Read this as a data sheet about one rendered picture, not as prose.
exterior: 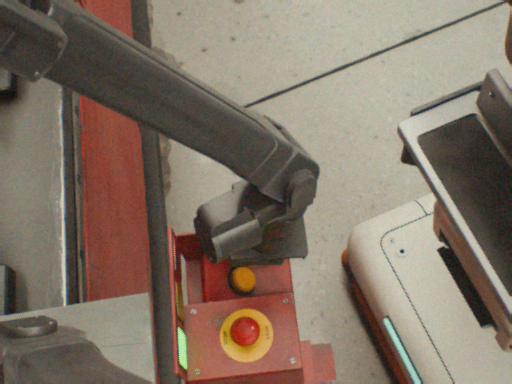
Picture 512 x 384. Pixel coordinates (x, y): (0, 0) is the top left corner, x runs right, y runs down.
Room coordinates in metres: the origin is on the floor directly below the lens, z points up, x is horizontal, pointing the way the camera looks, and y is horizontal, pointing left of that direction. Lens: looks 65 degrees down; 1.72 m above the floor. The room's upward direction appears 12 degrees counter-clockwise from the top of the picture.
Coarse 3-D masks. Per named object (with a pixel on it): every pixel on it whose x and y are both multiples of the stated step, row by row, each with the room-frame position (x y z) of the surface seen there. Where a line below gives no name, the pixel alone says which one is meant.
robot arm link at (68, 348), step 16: (0, 336) 0.15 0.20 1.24; (48, 336) 0.14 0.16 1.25; (64, 336) 0.14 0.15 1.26; (80, 336) 0.14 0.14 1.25; (0, 352) 0.13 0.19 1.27; (16, 352) 0.13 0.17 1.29; (32, 352) 0.12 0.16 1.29; (48, 352) 0.12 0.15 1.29; (64, 352) 0.12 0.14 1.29; (80, 352) 0.12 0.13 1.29; (96, 352) 0.12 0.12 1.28; (0, 368) 0.13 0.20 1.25; (16, 368) 0.11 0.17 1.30; (32, 368) 0.11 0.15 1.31; (48, 368) 0.11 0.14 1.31; (64, 368) 0.10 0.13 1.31; (80, 368) 0.10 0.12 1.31; (96, 368) 0.10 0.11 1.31; (112, 368) 0.10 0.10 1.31
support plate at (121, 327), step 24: (24, 312) 0.25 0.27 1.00; (48, 312) 0.25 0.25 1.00; (72, 312) 0.24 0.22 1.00; (96, 312) 0.24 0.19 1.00; (120, 312) 0.23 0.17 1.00; (144, 312) 0.23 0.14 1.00; (96, 336) 0.21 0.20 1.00; (120, 336) 0.21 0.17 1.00; (144, 336) 0.20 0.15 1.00; (120, 360) 0.18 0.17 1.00; (144, 360) 0.18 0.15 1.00
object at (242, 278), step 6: (234, 270) 0.35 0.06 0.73; (240, 270) 0.34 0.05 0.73; (246, 270) 0.34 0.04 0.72; (234, 276) 0.34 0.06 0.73; (240, 276) 0.33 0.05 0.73; (246, 276) 0.33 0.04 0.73; (252, 276) 0.33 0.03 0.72; (234, 282) 0.33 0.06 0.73; (240, 282) 0.33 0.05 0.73; (246, 282) 0.33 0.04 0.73; (252, 282) 0.33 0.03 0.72; (234, 288) 0.32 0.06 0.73; (240, 288) 0.32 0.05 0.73; (246, 288) 0.32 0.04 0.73; (252, 288) 0.32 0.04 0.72
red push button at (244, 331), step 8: (240, 320) 0.25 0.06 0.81; (248, 320) 0.25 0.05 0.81; (232, 328) 0.24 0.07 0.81; (240, 328) 0.24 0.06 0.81; (248, 328) 0.24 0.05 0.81; (256, 328) 0.23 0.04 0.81; (232, 336) 0.23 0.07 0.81; (240, 336) 0.23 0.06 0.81; (248, 336) 0.23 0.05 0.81; (256, 336) 0.22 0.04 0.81; (240, 344) 0.22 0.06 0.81; (248, 344) 0.22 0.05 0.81
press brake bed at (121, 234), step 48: (96, 0) 0.98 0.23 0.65; (144, 0) 1.50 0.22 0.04; (96, 144) 0.63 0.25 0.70; (144, 144) 0.99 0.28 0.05; (96, 192) 0.53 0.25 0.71; (144, 192) 0.71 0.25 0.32; (96, 240) 0.44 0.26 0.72; (144, 240) 0.58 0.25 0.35; (96, 288) 0.36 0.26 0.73; (144, 288) 0.47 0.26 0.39
